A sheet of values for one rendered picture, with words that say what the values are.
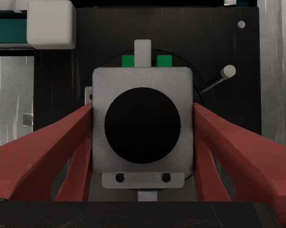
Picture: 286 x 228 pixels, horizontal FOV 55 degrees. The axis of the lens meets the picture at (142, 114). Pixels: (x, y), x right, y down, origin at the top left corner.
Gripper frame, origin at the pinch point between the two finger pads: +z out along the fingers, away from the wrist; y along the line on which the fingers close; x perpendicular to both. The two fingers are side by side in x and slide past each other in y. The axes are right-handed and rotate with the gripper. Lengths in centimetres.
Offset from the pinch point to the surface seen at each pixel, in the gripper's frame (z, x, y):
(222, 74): 7.0, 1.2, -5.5
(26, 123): 13.3, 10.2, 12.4
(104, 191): 8.5, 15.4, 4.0
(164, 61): 10.4, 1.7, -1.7
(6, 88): 19.9, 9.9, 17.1
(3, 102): 18.9, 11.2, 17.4
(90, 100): 11.4, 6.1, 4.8
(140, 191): 2.3, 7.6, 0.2
